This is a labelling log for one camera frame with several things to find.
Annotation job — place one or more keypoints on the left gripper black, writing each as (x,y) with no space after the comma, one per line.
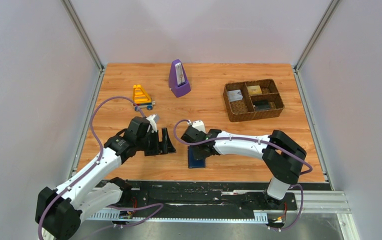
(161,147)

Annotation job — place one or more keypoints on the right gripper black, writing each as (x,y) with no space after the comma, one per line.
(199,156)

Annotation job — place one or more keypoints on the blue leather card holder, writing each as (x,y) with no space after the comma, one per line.
(194,163)

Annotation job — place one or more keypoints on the white silver card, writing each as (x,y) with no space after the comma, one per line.
(234,95)

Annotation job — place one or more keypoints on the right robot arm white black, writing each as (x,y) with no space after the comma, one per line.
(281,154)

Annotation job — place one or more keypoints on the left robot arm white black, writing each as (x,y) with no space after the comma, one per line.
(61,211)

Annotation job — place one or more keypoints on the gold card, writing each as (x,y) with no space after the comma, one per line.
(254,90)

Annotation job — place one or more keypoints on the yellow toy on wheels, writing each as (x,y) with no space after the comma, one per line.
(142,99)

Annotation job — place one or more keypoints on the purple metronome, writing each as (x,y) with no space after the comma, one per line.
(178,82)

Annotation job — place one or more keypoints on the brown wicker divided basket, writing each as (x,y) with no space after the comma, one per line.
(243,110)

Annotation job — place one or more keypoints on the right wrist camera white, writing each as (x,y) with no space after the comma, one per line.
(199,125)

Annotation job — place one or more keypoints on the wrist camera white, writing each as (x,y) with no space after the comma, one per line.
(199,125)
(153,120)

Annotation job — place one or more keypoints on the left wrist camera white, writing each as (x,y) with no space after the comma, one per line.
(153,120)

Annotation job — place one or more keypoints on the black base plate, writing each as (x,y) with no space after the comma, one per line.
(205,199)

